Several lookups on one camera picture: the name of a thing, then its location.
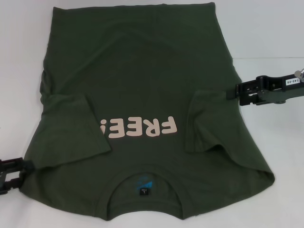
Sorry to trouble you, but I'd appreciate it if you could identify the dark green FREE! t-shirt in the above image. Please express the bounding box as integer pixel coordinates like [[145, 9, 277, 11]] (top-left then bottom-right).
[[19, 1, 276, 216]]

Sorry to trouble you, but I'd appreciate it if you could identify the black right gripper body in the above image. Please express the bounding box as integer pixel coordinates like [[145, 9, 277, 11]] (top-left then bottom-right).
[[257, 72, 304, 105]]

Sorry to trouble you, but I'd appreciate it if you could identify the right arm cable with plug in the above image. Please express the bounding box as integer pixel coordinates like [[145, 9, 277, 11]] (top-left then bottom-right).
[[294, 69, 304, 83]]

